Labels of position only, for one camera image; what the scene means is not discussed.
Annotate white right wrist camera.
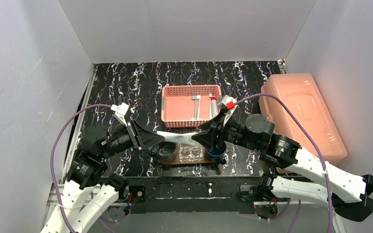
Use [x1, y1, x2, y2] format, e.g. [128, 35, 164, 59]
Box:
[217, 95, 237, 126]

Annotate dark blue cup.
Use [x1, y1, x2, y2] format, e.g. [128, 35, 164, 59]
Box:
[205, 147, 226, 165]

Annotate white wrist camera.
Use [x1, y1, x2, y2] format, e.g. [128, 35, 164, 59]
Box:
[217, 95, 237, 126]
[110, 102, 129, 123]

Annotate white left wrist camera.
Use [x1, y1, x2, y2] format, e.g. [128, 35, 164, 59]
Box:
[110, 102, 129, 123]

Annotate white toothpaste tube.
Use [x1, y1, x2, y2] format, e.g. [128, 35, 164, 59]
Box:
[156, 131, 201, 147]

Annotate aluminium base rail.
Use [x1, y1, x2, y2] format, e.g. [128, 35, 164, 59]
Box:
[254, 198, 346, 233]

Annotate clear handled toothbrush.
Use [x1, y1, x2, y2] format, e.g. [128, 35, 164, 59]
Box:
[192, 95, 201, 120]

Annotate dark grey cup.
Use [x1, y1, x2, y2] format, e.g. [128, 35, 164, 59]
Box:
[149, 142, 177, 163]

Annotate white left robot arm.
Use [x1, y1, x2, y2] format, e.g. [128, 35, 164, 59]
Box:
[42, 120, 165, 233]

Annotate red capped toothpaste tube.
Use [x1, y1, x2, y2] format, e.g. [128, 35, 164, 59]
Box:
[209, 94, 220, 119]

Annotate large pink storage box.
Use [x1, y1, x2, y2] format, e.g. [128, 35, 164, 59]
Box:
[259, 73, 347, 166]

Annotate pink perforated plastic basket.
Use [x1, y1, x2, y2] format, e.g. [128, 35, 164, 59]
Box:
[161, 84, 222, 128]

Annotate clear plastic dimpled tray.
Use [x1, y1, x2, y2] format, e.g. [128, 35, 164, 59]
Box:
[179, 144, 204, 161]

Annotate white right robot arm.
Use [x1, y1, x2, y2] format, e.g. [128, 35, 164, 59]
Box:
[192, 113, 373, 222]

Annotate oval wooden tray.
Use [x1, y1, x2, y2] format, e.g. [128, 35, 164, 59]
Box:
[158, 157, 218, 166]

